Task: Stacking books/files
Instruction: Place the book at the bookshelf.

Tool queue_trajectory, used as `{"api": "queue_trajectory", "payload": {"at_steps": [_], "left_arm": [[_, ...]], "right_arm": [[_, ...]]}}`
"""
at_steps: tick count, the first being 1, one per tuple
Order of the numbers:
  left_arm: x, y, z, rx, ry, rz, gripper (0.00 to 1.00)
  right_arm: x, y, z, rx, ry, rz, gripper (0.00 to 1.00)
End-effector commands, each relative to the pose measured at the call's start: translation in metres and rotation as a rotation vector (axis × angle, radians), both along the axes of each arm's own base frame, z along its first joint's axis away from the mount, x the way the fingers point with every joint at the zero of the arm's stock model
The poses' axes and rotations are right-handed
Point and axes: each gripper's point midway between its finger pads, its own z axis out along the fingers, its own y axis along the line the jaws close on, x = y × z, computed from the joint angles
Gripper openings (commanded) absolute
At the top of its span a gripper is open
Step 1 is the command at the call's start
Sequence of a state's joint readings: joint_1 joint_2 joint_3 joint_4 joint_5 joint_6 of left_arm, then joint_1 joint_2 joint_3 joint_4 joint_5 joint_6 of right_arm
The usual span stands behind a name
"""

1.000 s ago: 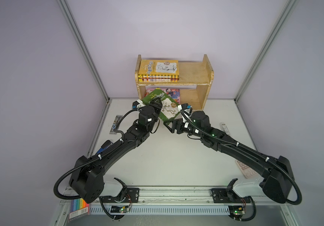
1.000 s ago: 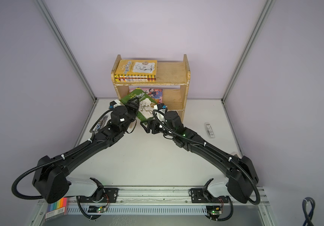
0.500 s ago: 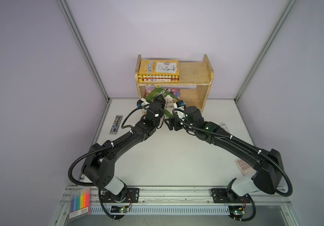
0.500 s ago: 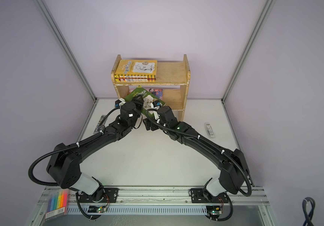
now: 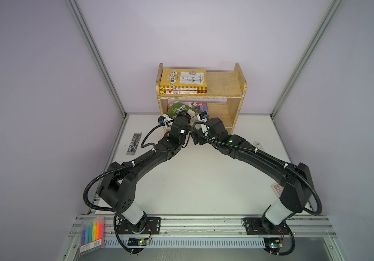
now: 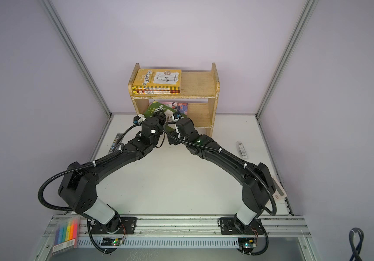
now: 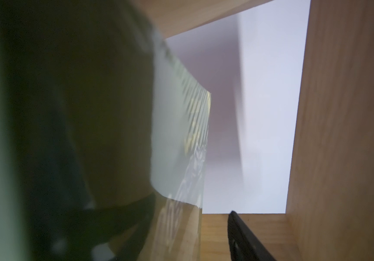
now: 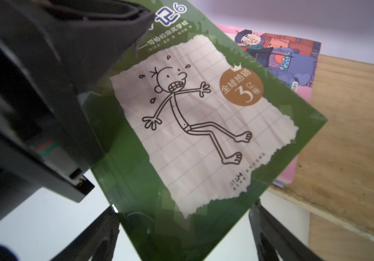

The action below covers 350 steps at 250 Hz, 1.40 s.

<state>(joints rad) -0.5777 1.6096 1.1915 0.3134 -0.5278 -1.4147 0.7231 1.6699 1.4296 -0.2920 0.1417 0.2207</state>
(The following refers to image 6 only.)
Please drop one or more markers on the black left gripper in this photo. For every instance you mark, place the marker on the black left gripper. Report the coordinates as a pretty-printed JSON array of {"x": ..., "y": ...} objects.
[{"x": 161, "y": 117}]

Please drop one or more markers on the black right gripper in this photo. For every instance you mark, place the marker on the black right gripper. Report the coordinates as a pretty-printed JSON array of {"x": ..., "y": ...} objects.
[{"x": 174, "y": 137}]

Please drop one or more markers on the green wimpy kid book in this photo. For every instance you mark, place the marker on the green wimpy kid book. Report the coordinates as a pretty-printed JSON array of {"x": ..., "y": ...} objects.
[{"x": 156, "y": 106}]

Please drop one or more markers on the pink Chinese comic book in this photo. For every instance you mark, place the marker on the pink Chinese comic book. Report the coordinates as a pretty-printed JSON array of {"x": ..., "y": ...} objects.
[{"x": 181, "y": 107}]

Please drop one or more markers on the red wimpy kid book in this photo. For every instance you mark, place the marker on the red wimpy kid book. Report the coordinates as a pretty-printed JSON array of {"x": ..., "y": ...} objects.
[{"x": 153, "y": 90}]

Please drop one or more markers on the yellow green-edged wimpy kid book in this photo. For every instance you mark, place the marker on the yellow green-edged wimpy kid book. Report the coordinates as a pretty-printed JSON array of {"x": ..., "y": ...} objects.
[{"x": 157, "y": 79}]

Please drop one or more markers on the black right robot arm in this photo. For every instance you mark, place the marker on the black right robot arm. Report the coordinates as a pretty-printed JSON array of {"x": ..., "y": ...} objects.
[{"x": 258, "y": 187}]

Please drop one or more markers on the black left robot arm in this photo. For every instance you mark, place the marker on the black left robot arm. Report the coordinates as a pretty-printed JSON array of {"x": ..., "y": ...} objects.
[{"x": 78, "y": 186}]

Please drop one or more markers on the grey metal ruler strip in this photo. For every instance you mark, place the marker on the grey metal ruler strip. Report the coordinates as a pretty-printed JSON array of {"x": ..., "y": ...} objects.
[{"x": 116, "y": 145}]

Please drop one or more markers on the wooden two-tier bookshelf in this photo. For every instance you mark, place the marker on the wooden two-tier bookshelf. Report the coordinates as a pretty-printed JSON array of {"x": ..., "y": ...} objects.
[{"x": 200, "y": 89}]

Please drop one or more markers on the pink calculator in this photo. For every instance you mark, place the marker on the pink calculator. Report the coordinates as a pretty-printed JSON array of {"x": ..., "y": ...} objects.
[{"x": 279, "y": 193}]

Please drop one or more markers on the left controller circuit board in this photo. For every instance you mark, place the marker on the left controller circuit board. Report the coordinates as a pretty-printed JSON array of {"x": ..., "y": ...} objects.
[{"x": 112, "y": 242}]

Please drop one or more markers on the controller circuit board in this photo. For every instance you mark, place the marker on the controller circuit board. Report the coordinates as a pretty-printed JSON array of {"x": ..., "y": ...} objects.
[
  {"x": 247, "y": 243},
  {"x": 112, "y": 242}
]

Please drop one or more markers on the right controller circuit board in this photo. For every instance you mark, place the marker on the right controller circuit board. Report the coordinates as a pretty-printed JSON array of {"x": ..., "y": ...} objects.
[{"x": 247, "y": 243}]

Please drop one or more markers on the pack of coloured highlighters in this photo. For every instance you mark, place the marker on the pack of coloured highlighters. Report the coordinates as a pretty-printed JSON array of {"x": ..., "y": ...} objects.
[{"x": 66, "y": 236}]

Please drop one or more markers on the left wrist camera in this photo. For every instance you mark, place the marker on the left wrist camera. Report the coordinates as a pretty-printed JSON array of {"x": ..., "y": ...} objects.
[{"x": 138, "y": 120}]

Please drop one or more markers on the white slotted cable duct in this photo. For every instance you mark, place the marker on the white slotted cable duct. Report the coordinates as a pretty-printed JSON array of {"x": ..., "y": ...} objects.
[{"x": 175, "y": 243}]

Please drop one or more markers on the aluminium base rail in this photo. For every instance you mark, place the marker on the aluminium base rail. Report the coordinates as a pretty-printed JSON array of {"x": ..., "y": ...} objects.
[{"x": 217, "y": 226}]

